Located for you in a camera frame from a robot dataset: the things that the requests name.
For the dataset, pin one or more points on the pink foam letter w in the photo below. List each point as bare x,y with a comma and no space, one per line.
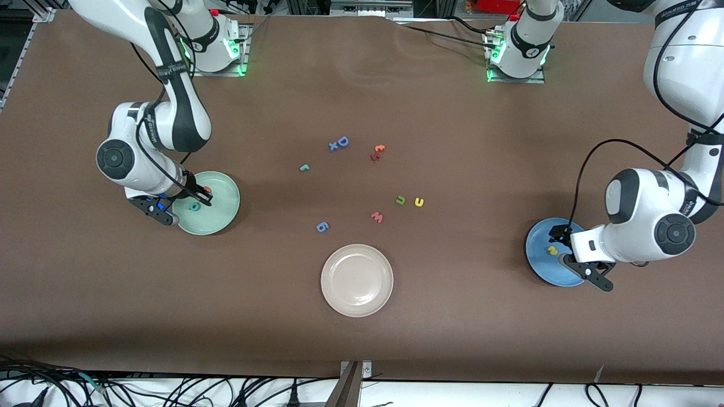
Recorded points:
377,217

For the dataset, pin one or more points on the blue foam letter D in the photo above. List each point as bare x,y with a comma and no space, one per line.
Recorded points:
343,141

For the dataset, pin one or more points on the aluminium frame rail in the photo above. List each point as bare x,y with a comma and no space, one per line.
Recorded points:
22,51

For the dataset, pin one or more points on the silver metal clamp bracket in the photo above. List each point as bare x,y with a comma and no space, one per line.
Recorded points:
366,370

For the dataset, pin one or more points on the dark grey metal beam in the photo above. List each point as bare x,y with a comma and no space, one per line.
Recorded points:
345,393

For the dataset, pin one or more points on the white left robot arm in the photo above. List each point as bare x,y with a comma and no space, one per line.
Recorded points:
679,73

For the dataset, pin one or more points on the white paper tag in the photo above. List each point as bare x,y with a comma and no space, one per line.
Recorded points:
599,374

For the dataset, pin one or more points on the brown table cover sheet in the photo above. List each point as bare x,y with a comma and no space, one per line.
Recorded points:
113,311

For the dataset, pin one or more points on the red box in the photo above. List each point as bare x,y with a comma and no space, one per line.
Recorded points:
498,5

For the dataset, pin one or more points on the grey equipment box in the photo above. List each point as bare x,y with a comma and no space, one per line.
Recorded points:
367,8

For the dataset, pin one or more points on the green plate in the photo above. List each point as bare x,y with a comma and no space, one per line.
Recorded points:
220,217

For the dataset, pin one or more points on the blue plate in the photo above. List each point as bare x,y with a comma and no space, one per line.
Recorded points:
540,263

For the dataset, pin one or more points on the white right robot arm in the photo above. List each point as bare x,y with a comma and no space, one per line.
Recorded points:
116,159

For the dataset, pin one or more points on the beige plate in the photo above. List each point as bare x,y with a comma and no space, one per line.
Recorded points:
356,280

